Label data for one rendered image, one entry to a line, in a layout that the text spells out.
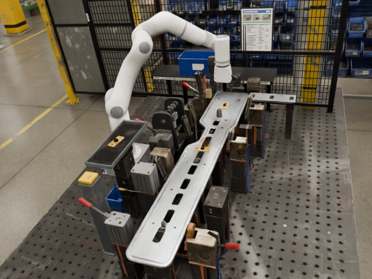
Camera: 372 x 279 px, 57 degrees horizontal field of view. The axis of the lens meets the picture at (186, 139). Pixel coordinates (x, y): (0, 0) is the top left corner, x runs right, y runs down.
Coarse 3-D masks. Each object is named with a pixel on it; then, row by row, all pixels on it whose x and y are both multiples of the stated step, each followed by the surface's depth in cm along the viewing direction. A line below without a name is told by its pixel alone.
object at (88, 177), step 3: (84, 174) 143; (87, 174) 143; (90, 174) 143; (93, 174) 143; (96, 174) 143; (81, 177) 142; (84, 177) 142; (87, 177) 142; (90, 177) 141; (93, 177) 141; (78, 180) 141; (81, 180) 140; (84, 180) 140; (87, 180) 140; (90, 180) 140; (93, 180) 141; (87, 183) 140; (90, 183) 139
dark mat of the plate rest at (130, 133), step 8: (120, 128) 172; (128, 128) 171; (136, 128) 170; (112, 136) 166; (128, 136) 165; (104, 144) 161; (112, 144) 160; (120, 144) 160; (96, 152) 156; (104, 152) 156; (112, 152) 155; (120, 152) 154; (88, 160) 152; (96, 160) 151; (104, 160) 151; (112, 160) 150
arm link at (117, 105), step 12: (132, 36) 180; (144, 36) 172; (132, 48) 173; (144, 48) 171; (132, 60) 179; (144, 60) 178; (120, 72) 185; (132, 72) 183; (120, 84) 186; (132, 84) 188; (120, 96) 187; (108, 108) 187; (120, 108) 188
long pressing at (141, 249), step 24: (216, 96) 225; (240, 96) 221; (216, 120) 200; (192, 144) 181; (216, 144) 179; (168, 192) 153; (192, 192) 151; (192, 216) 140; (144, 240) 131; (168, 240) 130; (144, 264) 124; (168, 264) 122
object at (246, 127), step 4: (240, 128) 193; (244, 128) 192; (248, 128) 191; (240, 132) 194; (244, 132) 193; (248, 132) 192; (240, 136) 195; (244, 136) 194; (248, 136) 193; (252, 136) 195; (248, 140) 195; (252, 140) 196; (248, 144) 196; (252, 164) 206
